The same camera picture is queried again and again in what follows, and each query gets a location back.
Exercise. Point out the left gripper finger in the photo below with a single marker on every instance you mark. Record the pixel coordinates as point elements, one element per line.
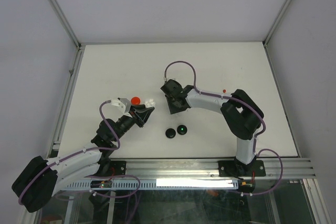
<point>138,107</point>
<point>144,115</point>

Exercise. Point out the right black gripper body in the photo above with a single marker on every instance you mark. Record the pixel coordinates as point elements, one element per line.
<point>173,107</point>

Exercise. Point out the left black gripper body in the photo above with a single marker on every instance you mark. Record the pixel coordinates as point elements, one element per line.
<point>135,117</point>

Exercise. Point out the white earbud case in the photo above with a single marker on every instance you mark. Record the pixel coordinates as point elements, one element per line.
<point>149,103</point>

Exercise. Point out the orange earbud case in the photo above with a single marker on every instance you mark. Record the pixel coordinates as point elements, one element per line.
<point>136,101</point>

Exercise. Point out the black earbud case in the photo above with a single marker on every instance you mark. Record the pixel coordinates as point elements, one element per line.
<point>170,133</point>
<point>181,129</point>

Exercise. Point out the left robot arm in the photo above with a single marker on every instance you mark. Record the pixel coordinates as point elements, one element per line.
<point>42,178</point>

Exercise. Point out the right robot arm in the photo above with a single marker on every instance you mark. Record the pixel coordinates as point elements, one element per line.
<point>242,115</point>

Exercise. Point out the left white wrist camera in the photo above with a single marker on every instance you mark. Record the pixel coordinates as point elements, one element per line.
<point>123,105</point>

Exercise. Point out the aluminium mounting rail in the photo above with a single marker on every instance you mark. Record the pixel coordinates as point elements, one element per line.
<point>204,168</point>

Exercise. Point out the white slotted cable duct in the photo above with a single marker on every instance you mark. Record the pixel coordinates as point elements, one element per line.
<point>152,184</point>

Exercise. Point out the left aluminium frame post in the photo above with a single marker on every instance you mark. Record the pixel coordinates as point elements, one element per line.
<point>64,22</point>

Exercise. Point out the aluminium frame post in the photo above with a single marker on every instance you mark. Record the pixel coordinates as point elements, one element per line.
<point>286,4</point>
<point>64,22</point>

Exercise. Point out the right aluminium frame post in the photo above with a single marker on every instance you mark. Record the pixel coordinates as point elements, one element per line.
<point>286,4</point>

